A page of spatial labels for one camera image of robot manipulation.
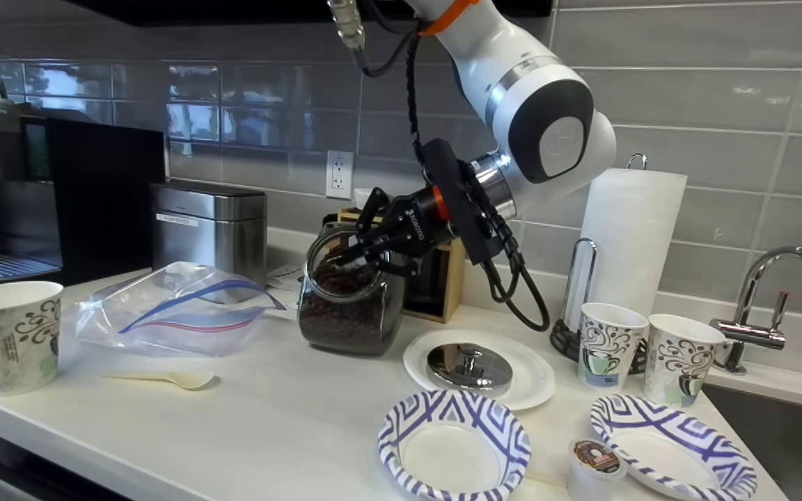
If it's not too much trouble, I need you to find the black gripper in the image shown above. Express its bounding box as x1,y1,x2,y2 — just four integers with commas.
344,182,465,278

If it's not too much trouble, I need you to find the glass jar of coffee beans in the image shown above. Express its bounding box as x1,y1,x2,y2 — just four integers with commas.
295,214,409,359

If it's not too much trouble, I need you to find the metal jar lid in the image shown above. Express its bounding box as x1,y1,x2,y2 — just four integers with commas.
423,338,515,393

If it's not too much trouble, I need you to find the white round plate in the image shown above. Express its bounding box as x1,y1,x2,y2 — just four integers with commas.
402,327,559,413

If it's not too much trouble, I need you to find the cream plastic spoon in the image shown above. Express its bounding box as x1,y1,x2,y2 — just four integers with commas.
104,366,221,393

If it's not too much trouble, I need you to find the wooden countertop organizer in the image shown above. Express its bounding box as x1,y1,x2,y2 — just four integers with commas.
320,205,467,326

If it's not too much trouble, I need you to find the stainless steel lidded bin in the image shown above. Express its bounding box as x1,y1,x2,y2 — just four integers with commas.
149,177,271,285

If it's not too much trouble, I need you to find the clear zip plastic bag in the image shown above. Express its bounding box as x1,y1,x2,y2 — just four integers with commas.
73,259,288,359

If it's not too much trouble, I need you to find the blue patterned paper bowl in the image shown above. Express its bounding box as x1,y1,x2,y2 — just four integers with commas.
589,393,760,501
376,387,536,501

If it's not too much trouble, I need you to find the patterned paper cup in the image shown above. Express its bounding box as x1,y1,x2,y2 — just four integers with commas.
577,299,651,390
642,311,729,411
0,278,66,394

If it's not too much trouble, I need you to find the black countertop appliance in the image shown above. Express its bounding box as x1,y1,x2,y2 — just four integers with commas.
19,113,169,285

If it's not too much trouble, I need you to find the small white coffee pod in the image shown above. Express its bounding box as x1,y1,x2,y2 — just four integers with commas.
566,437,630,501

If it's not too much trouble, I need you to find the chrome sink faucet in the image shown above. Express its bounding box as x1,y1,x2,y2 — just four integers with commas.
707,245,802,375

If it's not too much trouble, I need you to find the kitchen sink basin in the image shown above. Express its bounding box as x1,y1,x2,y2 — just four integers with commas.
701,384,802,501

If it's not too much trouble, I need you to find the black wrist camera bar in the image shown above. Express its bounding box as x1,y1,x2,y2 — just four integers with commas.
419,135,506,266

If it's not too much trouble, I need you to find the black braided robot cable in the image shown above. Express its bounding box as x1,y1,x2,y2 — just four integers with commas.
325,0,552,334

